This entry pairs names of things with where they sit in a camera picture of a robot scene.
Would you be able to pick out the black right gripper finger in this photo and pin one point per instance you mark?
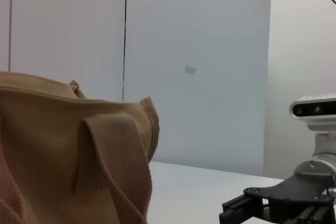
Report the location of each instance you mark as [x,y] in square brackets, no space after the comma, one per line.
[311,216]
[239,211]

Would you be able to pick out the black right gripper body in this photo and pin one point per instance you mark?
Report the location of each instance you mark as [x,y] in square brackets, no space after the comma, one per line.
[299,192]

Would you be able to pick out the khaki canvas food bag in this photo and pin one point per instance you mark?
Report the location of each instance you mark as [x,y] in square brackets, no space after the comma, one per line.
[65,150]

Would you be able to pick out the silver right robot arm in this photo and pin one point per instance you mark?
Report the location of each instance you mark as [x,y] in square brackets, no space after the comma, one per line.
[315,166]

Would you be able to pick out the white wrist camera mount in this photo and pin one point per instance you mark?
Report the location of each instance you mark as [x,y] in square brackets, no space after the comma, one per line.
[325,145]

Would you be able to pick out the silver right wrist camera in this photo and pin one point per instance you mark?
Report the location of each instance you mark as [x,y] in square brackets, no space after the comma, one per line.
[312,111]

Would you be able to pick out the grey wall sticker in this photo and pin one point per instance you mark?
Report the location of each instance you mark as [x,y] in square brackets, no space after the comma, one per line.
[190,69]

